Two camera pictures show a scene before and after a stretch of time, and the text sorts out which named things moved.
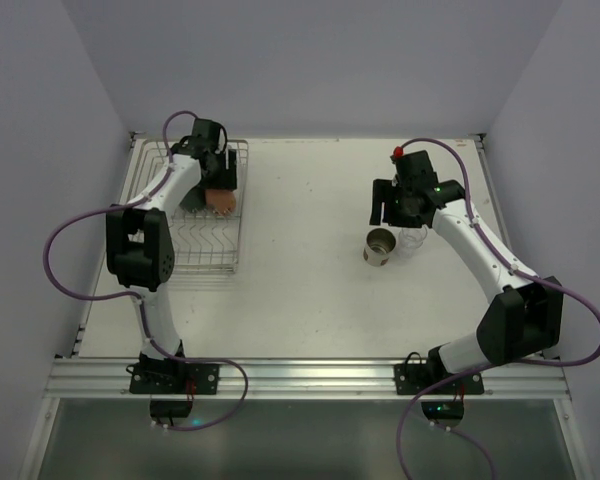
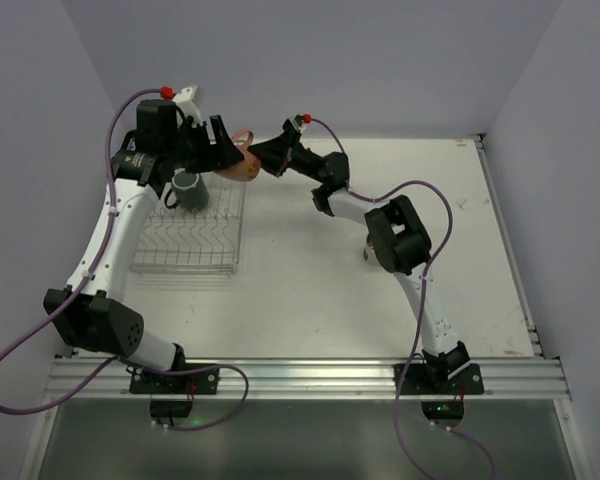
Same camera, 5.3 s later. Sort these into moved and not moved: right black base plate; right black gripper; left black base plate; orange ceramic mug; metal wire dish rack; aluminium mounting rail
Moved: orange ceramic mug; right black gripper
Not moved: aluminium mounting rail; metal wire dish rack; right black base plate; left black base plate
